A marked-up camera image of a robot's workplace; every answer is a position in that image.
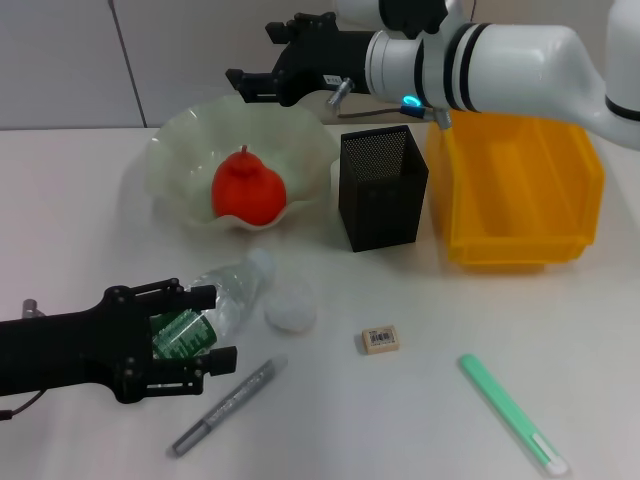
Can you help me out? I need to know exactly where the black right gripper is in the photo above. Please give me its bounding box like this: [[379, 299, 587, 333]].
[[225, 13, 381, 107]]

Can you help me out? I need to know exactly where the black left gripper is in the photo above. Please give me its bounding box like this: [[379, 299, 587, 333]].
[[0, 278, 238, 404]]

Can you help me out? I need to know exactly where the clear water bottle green label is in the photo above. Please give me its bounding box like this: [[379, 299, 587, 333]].
[[149, 248, 277, 362]]

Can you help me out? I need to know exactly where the white paper ball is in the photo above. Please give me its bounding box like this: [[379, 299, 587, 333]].
[[263, 292, 317, 334]]

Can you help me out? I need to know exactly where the orange fruit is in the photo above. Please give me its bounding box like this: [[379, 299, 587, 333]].
[[211, 144, 288, 229]]

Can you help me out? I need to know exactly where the mint green pen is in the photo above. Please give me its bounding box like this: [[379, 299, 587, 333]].
[[459, 353, 571, 477]]

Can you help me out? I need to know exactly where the silver grey pen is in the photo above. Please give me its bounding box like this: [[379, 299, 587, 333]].
[[171, 353, 289, 457]]

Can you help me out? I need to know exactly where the black mesh pen holder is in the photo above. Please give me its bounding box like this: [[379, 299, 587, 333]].
[[338, 124, 430, 253]]

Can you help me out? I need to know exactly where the beige eraser with barcode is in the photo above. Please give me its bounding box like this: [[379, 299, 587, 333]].
[[360, 324, 401, 356]]

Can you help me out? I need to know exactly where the pale green wavy glass bowl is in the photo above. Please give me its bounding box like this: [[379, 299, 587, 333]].
[[144, 94, 341, 235]]

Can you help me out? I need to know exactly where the yellow plastic bin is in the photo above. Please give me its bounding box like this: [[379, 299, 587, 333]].
[[424, 107, 606, 266]]

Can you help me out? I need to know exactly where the right wrist cable with connector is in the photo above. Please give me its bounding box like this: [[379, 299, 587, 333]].
[[327, 77, 456, 132]]

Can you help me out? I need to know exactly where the wrist cable with connector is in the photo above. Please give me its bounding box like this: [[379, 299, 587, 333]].
[[327, 77, 456, 132], [0, 298, 46, 421]]

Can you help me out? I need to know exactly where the left wrist cable with connector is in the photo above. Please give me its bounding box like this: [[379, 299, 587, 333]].
[[0, 298, 46, 421]]

